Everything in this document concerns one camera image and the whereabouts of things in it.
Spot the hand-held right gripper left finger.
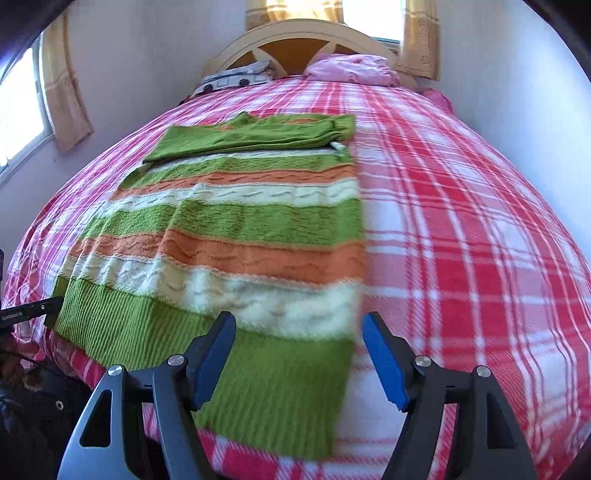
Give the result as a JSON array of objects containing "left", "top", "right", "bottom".
[{"left": 56, "top": 311, "right": 237, "bottom": 480}]

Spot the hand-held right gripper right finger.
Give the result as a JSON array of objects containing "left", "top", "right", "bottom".
[{"left": 361, "top": 311, "right": 539, "bottom": 480}]

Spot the green orange striped knit sweater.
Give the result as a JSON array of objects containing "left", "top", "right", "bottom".
[{"left": 44, "top": 112, "right": 368, "bottom": 461}]

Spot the bed with red plaid sheet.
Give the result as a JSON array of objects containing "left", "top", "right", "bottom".
[{"left": 4, "top": 74, "right": 591, "bottom": 480}]

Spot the side window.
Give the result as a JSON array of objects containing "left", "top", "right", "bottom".
[{"left": 0, "top": 46, "right": 54, "bottom": 176}]

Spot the yellow side window curtain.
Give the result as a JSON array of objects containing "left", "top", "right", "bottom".
[{"left": 39, "top": 11, "right": 95, "bottom": 153}]

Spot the pink cloth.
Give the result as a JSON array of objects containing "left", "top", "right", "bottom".
[{"left": 422, "top": 88, "right": 455, "bottom": 114}]

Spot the white patterned pillow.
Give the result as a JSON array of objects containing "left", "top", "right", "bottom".
[{"left": 190, "top": 59, "right": 273, "bottom": 99}]

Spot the pink crumpled blanket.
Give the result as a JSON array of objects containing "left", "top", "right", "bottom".
[{"left": 304, "top": 53, "right": 402, "bottom": 87}]

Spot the cream wooden headboard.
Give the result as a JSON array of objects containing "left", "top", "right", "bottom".
[{"left": 201, "top": 18, "right": 419, "bottom": 90}]

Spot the narrow yellow curtain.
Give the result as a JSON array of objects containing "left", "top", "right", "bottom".
[{"left": 394, "top": 0, "right": 439, "bottom": 81}]

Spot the window behind headboard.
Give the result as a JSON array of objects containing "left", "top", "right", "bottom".
[{"left": 342, "top": 0, "right": 407, "bottom": 47}]

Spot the wide yellow curtain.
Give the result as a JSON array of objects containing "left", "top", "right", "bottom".
[{"left": 245, "top": 0, "right": 345, "bottom": 31}]

